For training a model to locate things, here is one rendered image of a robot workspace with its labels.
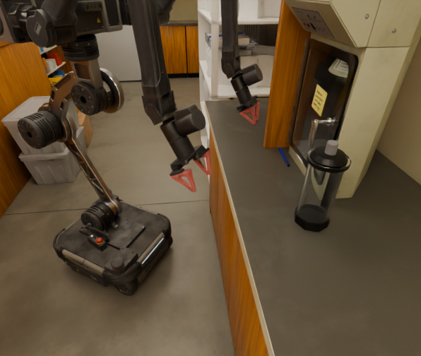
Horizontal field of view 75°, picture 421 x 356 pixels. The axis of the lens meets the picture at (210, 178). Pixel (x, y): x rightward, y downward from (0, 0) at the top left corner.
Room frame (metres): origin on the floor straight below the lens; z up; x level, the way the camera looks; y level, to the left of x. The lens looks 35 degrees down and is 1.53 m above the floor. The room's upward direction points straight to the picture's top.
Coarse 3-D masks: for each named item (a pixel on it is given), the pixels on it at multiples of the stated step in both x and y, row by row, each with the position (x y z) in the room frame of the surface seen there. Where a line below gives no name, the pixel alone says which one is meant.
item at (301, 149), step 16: (320, 48) 0.91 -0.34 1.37; (336, 48) 0.82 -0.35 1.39; (320, 64) 0.89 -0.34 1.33; (336, 64) 0.80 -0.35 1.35; (352, 64) 0.72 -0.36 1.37; (304, 80) 0.98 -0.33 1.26; (320, 80) 0.87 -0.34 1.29; (336, 80) 0.78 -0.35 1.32; (352, 80) 0.72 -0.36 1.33; (304, 96) 0.95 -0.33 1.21; (336, 96) 0.76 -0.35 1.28; (304, 112) 0.93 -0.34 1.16; (336, 112) 0.74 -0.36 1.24; (304, 128) 0.90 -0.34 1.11; (320, 128) 0.80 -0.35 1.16; (336, 128) 0.72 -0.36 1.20; (304, 144) 0.88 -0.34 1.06; (320, 144) 0.78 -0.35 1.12; (304, 160) 0.85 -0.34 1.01
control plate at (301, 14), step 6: (300, 12) 0.93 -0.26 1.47; (306, 12) 0.88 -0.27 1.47; (312, 12) 0.83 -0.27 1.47; (318, 12) 0.80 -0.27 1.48; (300, 18) 0.97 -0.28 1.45; (306, 18) 0.92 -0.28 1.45; (312, 18) 0.87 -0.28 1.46; (318, 18) 0.82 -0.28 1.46; (306, 24) 0.96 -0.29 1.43; (318, 24) 0.85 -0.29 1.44; (324, 24) 0.80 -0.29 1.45; (312, 30) 0.94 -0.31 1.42; (318, 30) 0.89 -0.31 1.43; (324, 30) 0.84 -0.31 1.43; (330, 36) 0.82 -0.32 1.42
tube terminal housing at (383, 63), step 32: (384, 0) 0.71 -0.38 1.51; (416, 0) 0.72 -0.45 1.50; (384, 32) 0.71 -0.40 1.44; (416, 32) 0.75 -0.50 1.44; (384, 64) 0.72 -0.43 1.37; (352, 96) 0.71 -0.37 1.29; (384, 96) 0.72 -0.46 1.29; (352, 128) 0.71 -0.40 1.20; (352, 160) 0.72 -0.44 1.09; (352, 192) 0.72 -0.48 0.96
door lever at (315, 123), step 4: (316, 120) 0.75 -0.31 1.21; (320, 120) 0.76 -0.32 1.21; (324, 120) 0.76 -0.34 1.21; (328, 120) 0.76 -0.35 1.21; (312, 124) 0.75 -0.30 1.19; (316, 124) 0.75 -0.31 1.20; (328, 124) 0.75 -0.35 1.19; (312, 128) 0.75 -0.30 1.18; (316, 128) 0.75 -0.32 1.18; (312, 132) 0.75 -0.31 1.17; (312, 136) 0.75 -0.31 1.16; (308, 140) 0.76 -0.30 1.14; (312, 140) 0.75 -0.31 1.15; (308, 144) 0.75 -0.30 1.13; (312, 144) 0.75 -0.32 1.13
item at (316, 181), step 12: (312, 168) 0.59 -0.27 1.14; (336, 168) 0.56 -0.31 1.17; (312, 180) 0.59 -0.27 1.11; (324, 180) 0.57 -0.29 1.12; (336, 180) 0.57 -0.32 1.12; (312, 192) 0.58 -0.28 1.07; (324, 192) 0.57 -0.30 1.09; (336, 192) 0.58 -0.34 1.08; (300, 204) 0.60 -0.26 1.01; (312, 204) 0.57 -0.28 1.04; (324, 204) 0.57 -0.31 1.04; (300, 216) 0.59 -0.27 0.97; (312, 216) 0.57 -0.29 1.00; (324, 216) 0.57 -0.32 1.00
